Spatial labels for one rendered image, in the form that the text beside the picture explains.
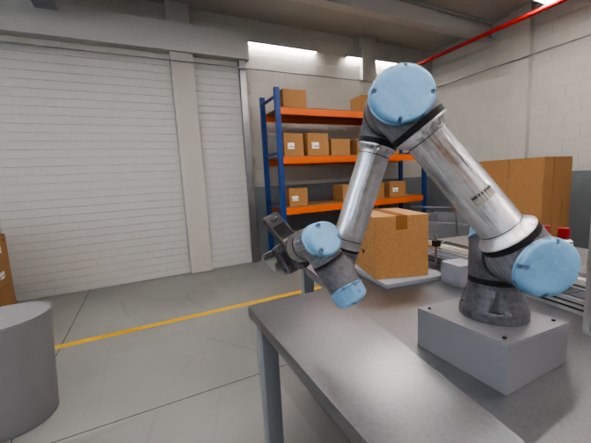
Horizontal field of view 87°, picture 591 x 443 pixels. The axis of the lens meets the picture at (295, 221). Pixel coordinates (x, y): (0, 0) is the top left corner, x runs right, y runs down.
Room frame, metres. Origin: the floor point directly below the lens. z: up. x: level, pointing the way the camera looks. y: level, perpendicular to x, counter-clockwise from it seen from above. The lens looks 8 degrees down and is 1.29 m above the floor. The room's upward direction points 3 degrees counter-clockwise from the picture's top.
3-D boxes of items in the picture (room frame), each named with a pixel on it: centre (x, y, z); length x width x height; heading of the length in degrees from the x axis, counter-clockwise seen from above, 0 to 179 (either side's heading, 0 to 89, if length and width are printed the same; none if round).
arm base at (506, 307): (0.74, -0.48, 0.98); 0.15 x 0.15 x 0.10
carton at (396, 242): (1.44, -0.43, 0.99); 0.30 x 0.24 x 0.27; 7
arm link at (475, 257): (0.74, -0.49, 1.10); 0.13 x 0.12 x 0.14; 173
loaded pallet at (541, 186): (4.23, -2.92, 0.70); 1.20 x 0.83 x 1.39; 31
